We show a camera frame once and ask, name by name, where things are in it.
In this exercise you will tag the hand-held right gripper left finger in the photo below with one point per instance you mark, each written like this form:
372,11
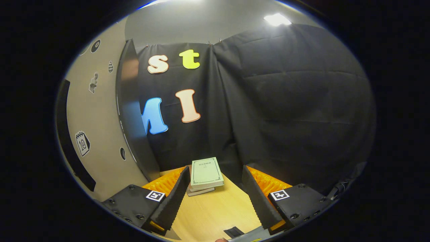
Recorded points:
176,198

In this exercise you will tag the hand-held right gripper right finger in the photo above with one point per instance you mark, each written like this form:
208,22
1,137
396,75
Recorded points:
257,201

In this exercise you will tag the beige cabinet door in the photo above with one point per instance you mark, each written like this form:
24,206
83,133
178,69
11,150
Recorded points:
100,117

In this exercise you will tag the dark grey cabinet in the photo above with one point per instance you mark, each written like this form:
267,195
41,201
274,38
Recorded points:
132,111

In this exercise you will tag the brown book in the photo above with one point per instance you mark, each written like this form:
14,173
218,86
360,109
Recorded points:
200,192

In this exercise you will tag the green book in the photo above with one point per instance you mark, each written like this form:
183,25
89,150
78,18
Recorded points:
205,172

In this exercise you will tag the black backdrop cloth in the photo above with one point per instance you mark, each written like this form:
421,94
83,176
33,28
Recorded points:
285,117

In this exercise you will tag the small ceiling light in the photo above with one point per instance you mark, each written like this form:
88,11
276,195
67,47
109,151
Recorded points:
277,19

